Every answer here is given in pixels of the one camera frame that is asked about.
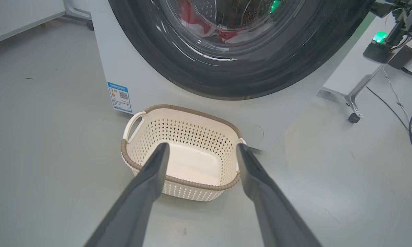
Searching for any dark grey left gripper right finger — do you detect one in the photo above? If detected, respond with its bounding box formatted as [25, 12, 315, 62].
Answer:
[236, 143, 322, 247]

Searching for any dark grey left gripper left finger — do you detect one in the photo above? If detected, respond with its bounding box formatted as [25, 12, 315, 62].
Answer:
[84, 143, 170, 247]

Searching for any round black glass washer door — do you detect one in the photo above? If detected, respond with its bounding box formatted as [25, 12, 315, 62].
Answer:
[108, 0, 374, 101]

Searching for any red garment with white band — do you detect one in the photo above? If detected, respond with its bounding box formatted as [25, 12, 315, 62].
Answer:
[180, 0, 216, 37]

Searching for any cream perforated laundry basket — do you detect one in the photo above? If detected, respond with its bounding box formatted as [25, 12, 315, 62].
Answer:
[121, 104, 247, 202]

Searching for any white washing machine body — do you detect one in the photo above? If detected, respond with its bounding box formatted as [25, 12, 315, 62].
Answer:
[91, 0, 376, 151]

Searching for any dark grey waste bin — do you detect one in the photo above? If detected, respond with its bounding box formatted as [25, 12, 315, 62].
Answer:
[388, 45, 412, 69]

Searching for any white partition on caster leg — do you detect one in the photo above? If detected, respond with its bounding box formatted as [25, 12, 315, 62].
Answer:
[0, 0, 94, 48]
[321, 14, 412, 124]

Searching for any blue energy label sticker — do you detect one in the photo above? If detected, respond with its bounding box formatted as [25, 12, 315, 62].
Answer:
[107, 82, 132, 113]

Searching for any perforated steel washer drum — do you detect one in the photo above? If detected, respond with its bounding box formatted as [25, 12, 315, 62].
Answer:
[178, 0, 285, 32]

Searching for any black floor cable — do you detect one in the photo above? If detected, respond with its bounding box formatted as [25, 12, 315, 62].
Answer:
[366, 86, 412, 166]

